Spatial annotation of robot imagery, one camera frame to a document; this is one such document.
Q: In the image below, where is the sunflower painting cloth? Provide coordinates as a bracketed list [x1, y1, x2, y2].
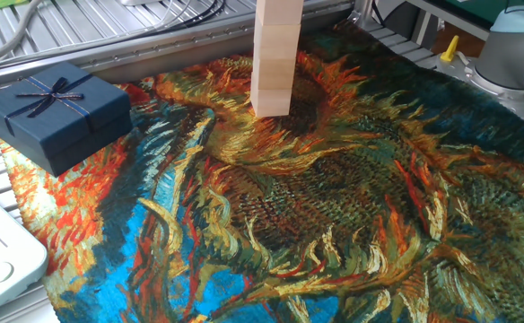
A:
[0, 20, 524, 323]

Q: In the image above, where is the navy gift box with ribbon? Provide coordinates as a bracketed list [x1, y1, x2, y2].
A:
[0, 61, 134, 178]

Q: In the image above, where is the white plastic device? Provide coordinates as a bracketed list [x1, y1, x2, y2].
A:
[0, 182, 50, 322]

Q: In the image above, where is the black cable bundle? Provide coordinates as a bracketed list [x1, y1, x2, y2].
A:
[122, 0, 227, 41]

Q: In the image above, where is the yellow plastic handle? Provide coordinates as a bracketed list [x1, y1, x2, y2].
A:
[440, 34, 460, 63]

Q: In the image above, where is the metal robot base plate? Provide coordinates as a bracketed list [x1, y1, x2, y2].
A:
[436, 52, 524, 131]

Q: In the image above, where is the grey corrugated hose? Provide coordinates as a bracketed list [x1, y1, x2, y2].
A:
[0, 0, 46, 72]

